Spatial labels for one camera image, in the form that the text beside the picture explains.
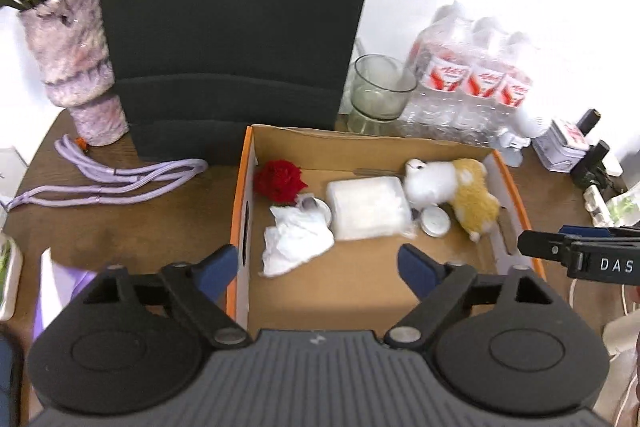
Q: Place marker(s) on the small tin box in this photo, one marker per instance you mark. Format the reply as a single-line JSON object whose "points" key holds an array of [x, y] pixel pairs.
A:
{"points": [[561, 147]]}

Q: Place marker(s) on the mottled purple vase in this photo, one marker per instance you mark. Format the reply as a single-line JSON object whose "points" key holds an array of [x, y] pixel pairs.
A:
{"points": [[67, 39]]}

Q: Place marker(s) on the small clear zip bag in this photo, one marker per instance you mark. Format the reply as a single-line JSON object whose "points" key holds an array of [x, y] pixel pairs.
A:
{"points": [[308, 203]]}

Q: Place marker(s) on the black box pair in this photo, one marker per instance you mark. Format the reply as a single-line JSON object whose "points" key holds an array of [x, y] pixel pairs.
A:
{"points": [[590, 169]]}

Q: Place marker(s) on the white tissue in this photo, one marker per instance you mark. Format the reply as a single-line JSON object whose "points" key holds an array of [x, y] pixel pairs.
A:
{"points": [[297, 236]]}

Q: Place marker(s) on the water bottle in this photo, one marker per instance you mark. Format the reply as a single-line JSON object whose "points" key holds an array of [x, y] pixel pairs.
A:
{"points": [[515, 83], [439, 59], [478, 90]]}

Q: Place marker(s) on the black paper bag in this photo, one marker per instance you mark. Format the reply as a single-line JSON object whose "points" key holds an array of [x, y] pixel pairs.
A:
{"points": [[192, 75]]}

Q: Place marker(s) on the red orange cardboard box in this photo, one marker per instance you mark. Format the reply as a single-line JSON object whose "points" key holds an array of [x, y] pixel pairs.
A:
{"points": [[341, 270]]}

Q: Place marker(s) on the white jar lid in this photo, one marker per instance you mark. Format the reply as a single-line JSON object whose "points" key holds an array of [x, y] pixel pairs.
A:
{"points": [[434, 222]]}

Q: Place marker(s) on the left water bottle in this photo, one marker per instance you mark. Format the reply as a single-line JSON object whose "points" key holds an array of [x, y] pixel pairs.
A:
{"points": [[439, 59]]}

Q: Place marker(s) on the glass straw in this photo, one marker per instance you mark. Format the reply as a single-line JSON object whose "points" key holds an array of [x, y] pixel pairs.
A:
{"points": [[359, 49]]}

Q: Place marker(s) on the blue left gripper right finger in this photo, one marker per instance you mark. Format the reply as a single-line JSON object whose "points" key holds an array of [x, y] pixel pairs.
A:
{"points": [[420, 273]]}

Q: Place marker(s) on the yellow white plush toy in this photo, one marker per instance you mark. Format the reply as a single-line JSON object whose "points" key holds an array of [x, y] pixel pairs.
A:
{"points": [[460, 183]]}

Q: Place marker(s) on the middle water bottle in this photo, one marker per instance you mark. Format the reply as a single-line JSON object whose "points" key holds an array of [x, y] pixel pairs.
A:
{"points": [[478, 90]]}

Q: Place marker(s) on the red artificial rose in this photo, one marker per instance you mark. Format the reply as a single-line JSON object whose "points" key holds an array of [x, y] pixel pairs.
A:
{"points": [[280, 181]]}

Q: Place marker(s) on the right water bottle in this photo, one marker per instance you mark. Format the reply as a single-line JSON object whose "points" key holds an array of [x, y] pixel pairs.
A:
{"points": [[515, 83]]}

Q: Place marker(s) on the translucent cotton swab box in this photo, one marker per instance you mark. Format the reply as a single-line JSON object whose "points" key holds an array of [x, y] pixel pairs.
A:
{"points": [[367, 208]]}

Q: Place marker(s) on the glass cup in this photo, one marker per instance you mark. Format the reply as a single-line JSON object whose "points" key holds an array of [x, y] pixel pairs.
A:
{"points": [[380, 89]]}

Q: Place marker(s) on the white astronaut speaker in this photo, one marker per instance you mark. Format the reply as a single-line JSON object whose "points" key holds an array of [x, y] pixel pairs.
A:
{"points": [[524, 125]]}

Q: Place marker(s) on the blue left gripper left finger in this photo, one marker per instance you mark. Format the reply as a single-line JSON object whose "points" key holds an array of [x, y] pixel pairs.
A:
{"points": [[213, 274]]}

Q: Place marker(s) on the purple tissue pack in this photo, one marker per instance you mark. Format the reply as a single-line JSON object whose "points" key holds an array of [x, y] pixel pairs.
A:
{"points": [[58, 286]]}

